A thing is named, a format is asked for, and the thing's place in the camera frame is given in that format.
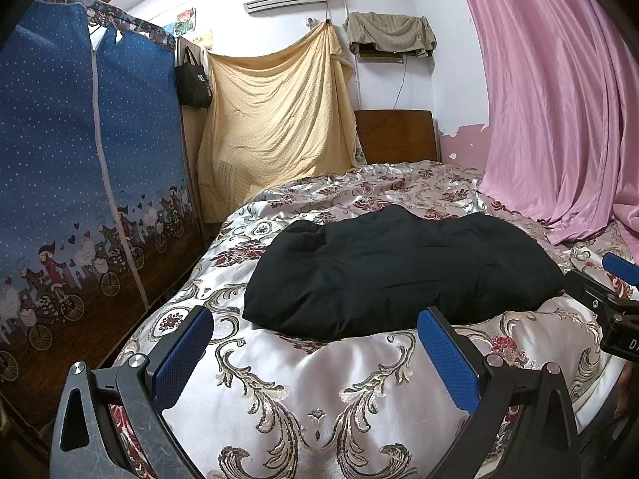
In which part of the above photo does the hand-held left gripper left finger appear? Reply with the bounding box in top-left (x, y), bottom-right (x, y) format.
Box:
top-left (50, 305), bottom-right (215, 479)

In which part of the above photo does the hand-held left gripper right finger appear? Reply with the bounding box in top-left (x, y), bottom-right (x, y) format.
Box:
top-left (417, 307), bottom-right (582, 479)

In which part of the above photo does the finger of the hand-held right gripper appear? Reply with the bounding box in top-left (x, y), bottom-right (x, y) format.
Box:
top-left (564, 268), bottom-right (622, 321)
top-left (601, 252), bottom-right (639, 289)

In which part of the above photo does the black padded jacket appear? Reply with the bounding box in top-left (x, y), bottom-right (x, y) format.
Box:
top-left (243, 204), bottom-right (567, 340)

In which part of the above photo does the floral satin bedspread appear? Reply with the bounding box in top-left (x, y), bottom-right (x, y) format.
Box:
top-left (112, 160), bottom-right (639, 479)

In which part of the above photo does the pink curtain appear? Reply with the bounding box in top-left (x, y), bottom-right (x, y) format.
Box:
top-left (449, 0), bottom-right (639, 245)

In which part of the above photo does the blue printed fabric wardrobe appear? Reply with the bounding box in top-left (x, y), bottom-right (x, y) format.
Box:
top-left (0, 0), bottom-right (205, 410)

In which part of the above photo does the brown wooden headboard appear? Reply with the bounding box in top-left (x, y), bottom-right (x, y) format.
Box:
top-left (353, 109), bottom-right (440, 165)

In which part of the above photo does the yellow hanging sheet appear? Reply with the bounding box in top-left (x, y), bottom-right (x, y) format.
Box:
top-left (196, 20), bottom-right (360, 225)

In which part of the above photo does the black tote bag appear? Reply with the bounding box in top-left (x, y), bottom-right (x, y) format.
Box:
top-left (175, 47), bottom-right (213, 109)

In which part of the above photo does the olive draped cloth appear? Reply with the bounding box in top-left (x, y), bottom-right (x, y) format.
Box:
top-left (344, 11), bottom-right (437, 58)

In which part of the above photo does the thin wall cable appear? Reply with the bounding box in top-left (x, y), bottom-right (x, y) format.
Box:
top-left (378, 55), bottom-right (409, 125)

